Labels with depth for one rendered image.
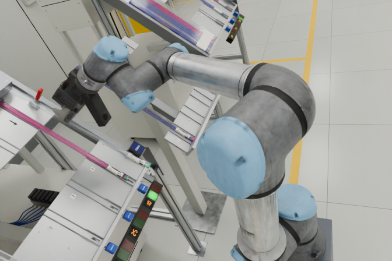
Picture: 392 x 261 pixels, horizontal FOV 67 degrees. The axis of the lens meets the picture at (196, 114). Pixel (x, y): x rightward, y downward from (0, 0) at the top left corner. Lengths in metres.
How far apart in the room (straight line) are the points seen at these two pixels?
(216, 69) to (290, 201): 0.40
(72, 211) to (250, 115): 0.73
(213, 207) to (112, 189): 0.86
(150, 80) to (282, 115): 0.40
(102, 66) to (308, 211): 0.62
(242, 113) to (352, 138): 1.65
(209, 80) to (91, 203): 0.61
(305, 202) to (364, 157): 1.17
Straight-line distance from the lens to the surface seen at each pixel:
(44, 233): 1.02
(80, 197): 1.05
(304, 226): 0.85
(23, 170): 1.75
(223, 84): 0.61
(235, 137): 0.42
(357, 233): 1.69
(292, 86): 0.49
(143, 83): 0.75
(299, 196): 0.84
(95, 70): 0.79
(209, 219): 1.78
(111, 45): 0.76
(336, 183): 1.84
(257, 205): 0.56
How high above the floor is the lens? 1.47
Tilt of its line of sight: 36 degrees down
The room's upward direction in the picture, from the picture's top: 21 degrees counter-clockwise
